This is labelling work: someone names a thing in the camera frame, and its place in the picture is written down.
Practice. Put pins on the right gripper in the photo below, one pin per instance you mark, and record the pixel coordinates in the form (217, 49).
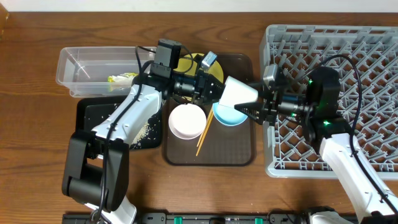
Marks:
(270, 109)

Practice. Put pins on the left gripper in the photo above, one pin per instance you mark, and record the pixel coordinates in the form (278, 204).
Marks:
(202, 87)

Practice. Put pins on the white cup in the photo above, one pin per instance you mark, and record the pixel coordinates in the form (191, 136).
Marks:
(236, 92)

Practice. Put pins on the blue bowl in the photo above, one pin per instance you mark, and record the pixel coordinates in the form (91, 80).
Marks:
(228, 116)

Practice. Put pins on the yellow-green snack wrapper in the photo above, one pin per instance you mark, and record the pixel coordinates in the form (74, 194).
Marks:
(119, 79)

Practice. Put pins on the white rice pile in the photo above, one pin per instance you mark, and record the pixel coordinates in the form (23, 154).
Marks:
(150, 135)

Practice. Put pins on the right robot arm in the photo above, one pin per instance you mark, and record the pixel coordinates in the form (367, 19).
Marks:
(331, 136)

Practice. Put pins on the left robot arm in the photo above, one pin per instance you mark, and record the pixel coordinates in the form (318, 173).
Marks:
(97, 166)

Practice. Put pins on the grey dishwasher rack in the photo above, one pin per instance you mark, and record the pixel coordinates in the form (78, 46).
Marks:
(365, 58)

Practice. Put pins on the black food-waste tray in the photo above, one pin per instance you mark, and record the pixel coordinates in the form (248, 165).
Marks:
(91, 112)

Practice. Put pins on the clear plastic waste bin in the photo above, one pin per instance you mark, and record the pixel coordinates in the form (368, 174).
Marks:
(86, 71)

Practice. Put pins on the yellow plate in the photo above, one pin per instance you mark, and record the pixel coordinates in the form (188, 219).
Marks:
(189, 65)

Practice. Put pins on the brown serving tray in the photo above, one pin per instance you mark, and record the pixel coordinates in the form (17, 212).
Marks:
(223, 145)

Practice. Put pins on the black rail with green clips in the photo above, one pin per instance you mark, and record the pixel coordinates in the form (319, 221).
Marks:
(271, 218)

